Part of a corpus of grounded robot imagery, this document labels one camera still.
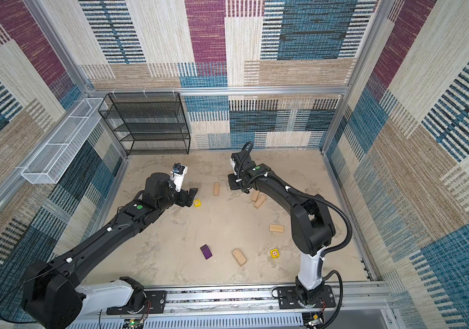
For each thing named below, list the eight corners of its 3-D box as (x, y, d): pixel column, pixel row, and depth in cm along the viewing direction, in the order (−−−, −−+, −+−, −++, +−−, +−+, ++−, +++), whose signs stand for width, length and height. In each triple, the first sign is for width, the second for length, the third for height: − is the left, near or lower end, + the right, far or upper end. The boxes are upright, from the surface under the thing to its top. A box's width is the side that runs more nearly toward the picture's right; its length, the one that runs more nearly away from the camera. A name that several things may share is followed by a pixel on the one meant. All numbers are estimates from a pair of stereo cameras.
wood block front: (240, 267, 82) (240, 265, 80) (232, 253, 85) (231, 252, 84) (246, 262, 83) (247, 260, 81) (238, 249, 87) (238, 247, 85)
